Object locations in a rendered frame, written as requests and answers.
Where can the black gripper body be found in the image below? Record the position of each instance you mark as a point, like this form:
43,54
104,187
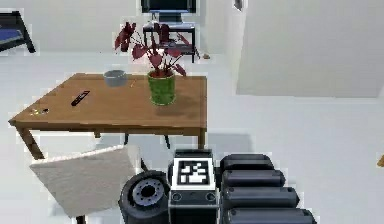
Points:
145,196

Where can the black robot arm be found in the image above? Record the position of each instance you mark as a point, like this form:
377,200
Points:
256,196

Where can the black television set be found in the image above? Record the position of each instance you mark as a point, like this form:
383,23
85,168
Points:
168,6

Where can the white cushioned chair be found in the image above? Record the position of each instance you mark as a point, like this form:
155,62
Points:
86,180

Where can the brown wooden table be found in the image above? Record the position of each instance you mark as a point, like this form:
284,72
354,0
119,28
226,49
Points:
116,106

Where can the red plant in green pot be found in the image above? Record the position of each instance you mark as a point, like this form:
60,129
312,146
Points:
161,86

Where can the thin orange pencil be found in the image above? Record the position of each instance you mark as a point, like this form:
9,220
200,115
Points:
133,83

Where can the black remote control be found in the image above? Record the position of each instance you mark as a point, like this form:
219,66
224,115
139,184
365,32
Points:
80,98

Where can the grey bowl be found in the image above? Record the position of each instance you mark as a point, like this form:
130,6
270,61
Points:
115,78

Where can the small yellow and black object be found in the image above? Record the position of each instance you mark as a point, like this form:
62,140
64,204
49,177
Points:
39,111

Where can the black television stand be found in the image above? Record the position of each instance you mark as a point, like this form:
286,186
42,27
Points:
173,36

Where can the black chair with blue seat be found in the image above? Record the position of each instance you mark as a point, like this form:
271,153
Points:
13,33

